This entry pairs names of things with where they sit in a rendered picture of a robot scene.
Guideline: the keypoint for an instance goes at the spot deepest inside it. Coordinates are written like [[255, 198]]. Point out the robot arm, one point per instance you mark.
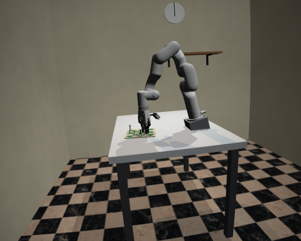
[[187, 85]]

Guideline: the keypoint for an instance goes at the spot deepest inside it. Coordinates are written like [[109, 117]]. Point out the green and cream chessboard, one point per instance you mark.
[[130, 135]]

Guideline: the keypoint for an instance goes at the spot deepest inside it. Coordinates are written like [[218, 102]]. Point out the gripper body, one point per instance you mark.
[[143, 115]]

